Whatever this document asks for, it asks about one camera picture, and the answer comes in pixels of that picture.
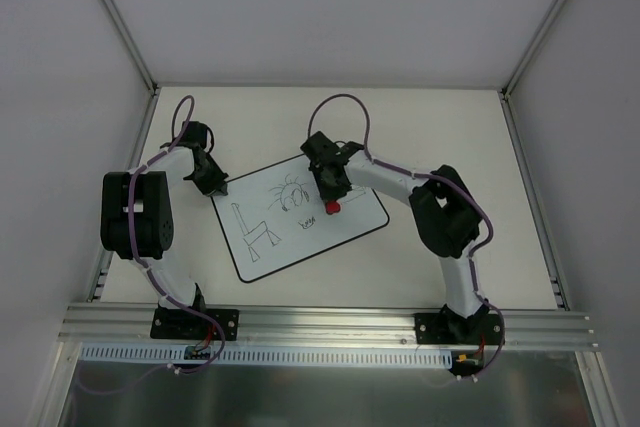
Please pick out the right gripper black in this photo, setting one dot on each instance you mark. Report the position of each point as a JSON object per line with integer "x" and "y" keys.
{"x": 331, "y": 185}

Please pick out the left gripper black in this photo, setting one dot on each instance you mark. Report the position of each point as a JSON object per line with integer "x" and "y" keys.
{"x": 208, "y": 175}

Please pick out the red whiteboard eraser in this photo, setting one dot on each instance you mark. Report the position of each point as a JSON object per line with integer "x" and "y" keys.
{"x": 332, "y": 207}

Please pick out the white whiteboard black rim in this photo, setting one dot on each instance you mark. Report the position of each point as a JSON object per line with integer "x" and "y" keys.
{"x": 274, "y": 218}

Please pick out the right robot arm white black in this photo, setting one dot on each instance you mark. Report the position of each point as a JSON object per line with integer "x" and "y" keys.
{"x": 447, "y": 220}

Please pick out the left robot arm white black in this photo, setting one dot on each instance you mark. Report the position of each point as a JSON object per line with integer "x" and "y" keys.
{"x": 137, "y": 222}

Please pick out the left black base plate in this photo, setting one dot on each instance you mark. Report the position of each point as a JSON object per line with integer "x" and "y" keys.
{"x": 176, "y": 324}

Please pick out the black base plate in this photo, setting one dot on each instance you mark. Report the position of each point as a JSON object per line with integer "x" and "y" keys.
{"x": 435, "y": 328}
{"x": 176, "y": 324}

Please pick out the white slotted cable duct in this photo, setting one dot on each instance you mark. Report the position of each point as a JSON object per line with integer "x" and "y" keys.
{"x": 404, "y": 358}

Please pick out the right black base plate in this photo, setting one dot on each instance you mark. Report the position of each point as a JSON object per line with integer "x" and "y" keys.
{"x": 435, "y": 328}

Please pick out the aluminium mounting rail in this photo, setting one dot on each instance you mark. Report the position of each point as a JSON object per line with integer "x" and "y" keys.
{"x": 537, "y": 330}

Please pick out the left aluminium frame post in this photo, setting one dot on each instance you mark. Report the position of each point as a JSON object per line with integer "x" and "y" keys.
{"x": 123, "y": 32}

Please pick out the aluminium frame post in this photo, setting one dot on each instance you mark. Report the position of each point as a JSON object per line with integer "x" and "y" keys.
{"x": 123, "y": 32}
{"x": 543, "y": 29}

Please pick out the right aluminium frame post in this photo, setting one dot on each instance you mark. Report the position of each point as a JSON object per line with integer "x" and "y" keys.
{"x": 543, "y": 29}

